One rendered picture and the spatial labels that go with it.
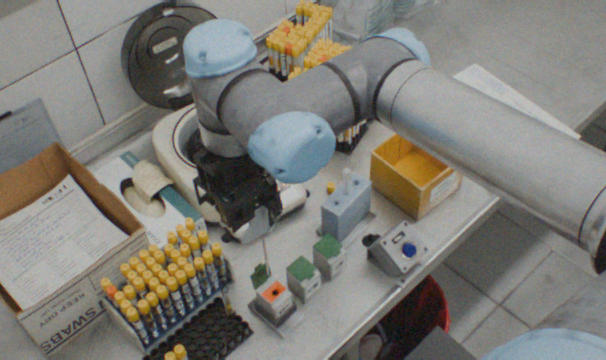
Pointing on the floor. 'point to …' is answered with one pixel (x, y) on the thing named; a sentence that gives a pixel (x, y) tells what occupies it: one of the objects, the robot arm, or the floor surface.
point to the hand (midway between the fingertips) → (261, 224)
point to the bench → (453, 44)
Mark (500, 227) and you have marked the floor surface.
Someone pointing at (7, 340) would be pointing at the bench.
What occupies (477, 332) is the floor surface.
